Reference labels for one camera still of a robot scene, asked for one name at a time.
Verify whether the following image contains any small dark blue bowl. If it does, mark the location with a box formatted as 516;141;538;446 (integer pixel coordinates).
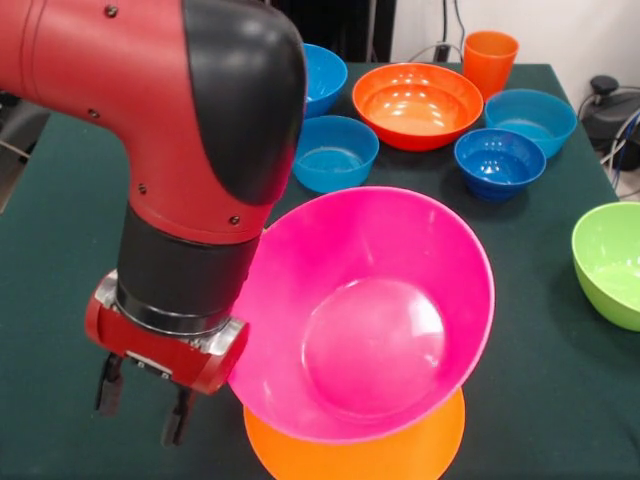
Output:
453;128;547;204

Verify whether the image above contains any red-orange cup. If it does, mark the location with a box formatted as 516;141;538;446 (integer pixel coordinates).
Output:
462;30;520;104

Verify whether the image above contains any dark grey chair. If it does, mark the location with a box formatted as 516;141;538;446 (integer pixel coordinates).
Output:
0;92;51;151

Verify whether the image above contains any tangle of floor cables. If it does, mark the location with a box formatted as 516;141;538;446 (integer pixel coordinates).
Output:
599;110;640;174

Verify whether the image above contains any shallow red-orange bowl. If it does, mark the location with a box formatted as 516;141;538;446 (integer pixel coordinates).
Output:
351;62;485;153

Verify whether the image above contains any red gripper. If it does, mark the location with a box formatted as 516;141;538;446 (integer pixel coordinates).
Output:
84;297;250;448

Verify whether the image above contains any medium blue bowl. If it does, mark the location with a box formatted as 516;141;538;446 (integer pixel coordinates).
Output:
302;43;349;120

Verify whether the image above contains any dark green tablecloth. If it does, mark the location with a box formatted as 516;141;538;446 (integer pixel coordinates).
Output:
0;58;640;480

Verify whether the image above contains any large light orange bowl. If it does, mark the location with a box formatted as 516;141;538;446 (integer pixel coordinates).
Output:
243;387;466;480

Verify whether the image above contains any small light blue bowl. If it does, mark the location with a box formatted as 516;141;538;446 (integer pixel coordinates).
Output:
483;88;579;160
292;115;380;195

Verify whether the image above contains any light green bowl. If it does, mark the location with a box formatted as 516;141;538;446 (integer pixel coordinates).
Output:
571;201;640;333

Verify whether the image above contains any large pink bowl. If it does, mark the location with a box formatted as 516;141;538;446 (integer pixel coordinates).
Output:
227;185;497;445

